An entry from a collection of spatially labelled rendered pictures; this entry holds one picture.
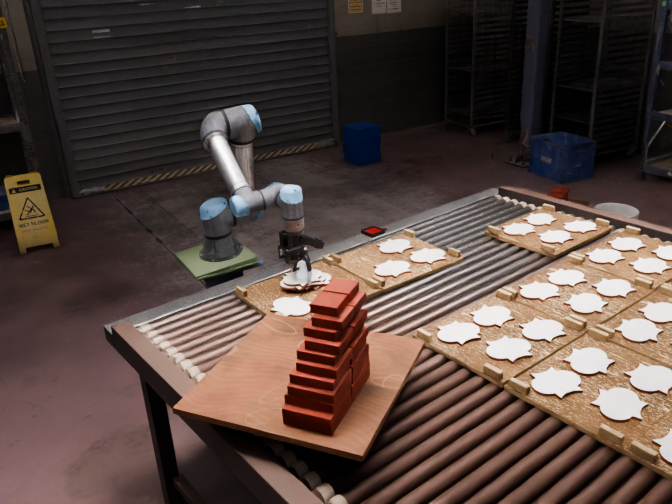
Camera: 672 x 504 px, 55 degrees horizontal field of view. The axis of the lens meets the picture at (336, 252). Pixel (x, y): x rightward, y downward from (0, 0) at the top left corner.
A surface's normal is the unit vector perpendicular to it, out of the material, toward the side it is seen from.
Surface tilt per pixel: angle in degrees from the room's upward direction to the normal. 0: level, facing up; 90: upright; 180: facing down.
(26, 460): 0
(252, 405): 0
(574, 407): 0
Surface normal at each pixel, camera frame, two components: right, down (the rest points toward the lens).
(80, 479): -0.04, -0.91
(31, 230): 0.44, 0.15
